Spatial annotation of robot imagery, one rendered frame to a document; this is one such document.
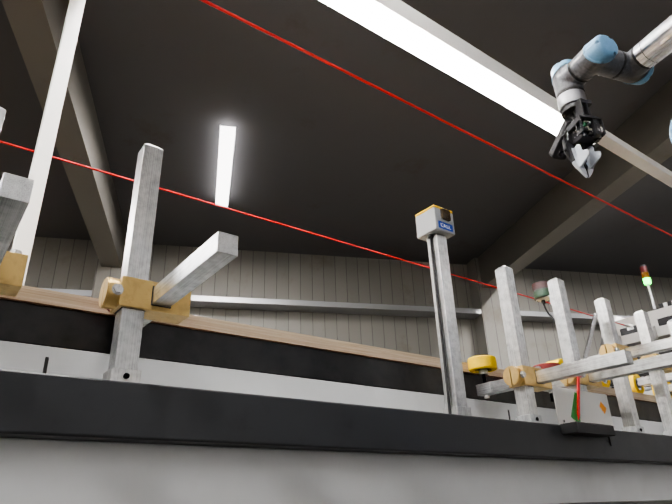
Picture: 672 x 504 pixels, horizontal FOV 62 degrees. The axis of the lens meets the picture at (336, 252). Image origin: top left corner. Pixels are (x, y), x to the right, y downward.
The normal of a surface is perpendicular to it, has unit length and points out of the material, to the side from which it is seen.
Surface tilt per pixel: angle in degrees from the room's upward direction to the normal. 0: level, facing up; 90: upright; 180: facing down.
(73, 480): 90
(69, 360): 90
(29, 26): 180
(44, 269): 90
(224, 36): 180
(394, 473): 90
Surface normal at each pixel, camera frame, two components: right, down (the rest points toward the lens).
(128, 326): 0.59, -0.36
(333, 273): 0.22, -0.42
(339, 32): 0.03, 0.91
